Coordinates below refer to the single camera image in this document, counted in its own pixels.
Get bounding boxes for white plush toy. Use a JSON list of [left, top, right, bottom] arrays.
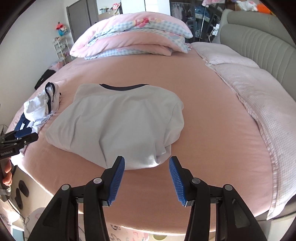
[[236, 1, 258, 11]]

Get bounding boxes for grey padded headboard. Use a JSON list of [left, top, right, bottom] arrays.
[[214, 9, 295, 98]]

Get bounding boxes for red blue plush toy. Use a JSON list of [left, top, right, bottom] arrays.
[[56, 22, 68, 37]]

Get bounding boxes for black bag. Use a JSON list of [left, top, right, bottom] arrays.
[[34, 69, 56, 90]]

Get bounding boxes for white navy-trimmed pants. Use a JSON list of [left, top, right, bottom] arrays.
[[14, 82, 61, 133]]

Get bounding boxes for grey door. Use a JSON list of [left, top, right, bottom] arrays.
[[66, 0, 99, 42]]

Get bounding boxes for pink bed sheet mattress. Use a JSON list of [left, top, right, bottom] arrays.
[[6, 48, 278, 232]]

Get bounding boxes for white black wardrobe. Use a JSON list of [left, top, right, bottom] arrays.
[[121, 0, 227, 43]]

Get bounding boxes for white navy-trimmed jacket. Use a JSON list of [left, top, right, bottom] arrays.
[[46, 84, 184, 170]]

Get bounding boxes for pink hanging garment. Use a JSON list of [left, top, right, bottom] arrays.
[[202, 0, 225, 8]]

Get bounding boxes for silver drawer cabinet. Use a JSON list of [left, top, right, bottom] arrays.
[[98, 6, 121, 21]]

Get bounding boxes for folded pink checkered quilt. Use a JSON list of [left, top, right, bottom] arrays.
[[70, 11, 193, 59]]

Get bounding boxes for left black slipper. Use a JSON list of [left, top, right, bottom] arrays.
[[15, 188, 23, 210]]

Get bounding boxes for person's left hand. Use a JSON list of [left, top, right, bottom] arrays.
[[3, 159, 12, 186]]

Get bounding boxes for orange plush toy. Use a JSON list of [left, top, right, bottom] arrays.
[[257, 4, 272, 15]]

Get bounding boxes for white wire shelf rack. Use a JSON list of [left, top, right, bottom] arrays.
[[53, 36, 73, 64]]

